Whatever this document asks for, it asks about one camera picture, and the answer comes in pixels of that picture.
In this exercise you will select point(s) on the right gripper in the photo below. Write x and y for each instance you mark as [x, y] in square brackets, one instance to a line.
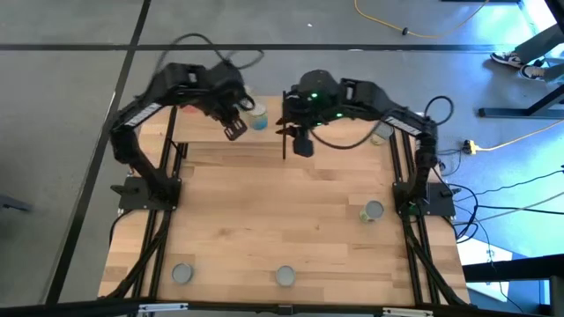
[299, 110]

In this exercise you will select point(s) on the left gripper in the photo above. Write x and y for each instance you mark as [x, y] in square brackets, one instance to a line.
[229, 101]

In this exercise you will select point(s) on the white can green red print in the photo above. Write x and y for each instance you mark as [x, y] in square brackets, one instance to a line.
[373, 210]

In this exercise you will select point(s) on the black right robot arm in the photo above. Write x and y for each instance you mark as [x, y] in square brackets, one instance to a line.
[365, 101]

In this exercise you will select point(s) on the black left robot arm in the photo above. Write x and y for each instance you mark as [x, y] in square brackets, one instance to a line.
[132, 154]

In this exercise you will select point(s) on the yellow power plug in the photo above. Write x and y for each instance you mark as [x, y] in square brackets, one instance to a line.
[470, 146]

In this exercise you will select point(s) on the black desk leg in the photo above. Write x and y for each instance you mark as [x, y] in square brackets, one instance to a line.
[506, 112]

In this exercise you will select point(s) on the person's shoe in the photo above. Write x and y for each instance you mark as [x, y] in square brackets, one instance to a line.
[506, 58]
[532, 73]

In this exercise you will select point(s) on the grey floor object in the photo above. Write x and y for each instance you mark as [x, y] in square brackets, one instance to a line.
[13, 203]

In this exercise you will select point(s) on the black floor beam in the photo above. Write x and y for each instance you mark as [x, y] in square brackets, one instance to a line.
[520, 267]

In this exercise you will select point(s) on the person's leg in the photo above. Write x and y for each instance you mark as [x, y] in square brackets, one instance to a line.
[546, 44]

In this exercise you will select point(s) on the wooden shelf black frame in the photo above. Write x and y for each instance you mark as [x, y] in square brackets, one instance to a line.
[202, 127]

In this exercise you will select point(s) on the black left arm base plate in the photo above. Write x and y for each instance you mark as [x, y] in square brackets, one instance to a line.
[132, 200]

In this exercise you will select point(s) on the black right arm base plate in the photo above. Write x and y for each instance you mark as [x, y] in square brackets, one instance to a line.
[440, 199]

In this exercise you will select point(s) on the small table-level camera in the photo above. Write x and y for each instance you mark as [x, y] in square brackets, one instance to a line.
[285, 310]

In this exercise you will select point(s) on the silver aluminium bracket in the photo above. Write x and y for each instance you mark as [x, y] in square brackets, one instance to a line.
[163, 307]
[405, 312]

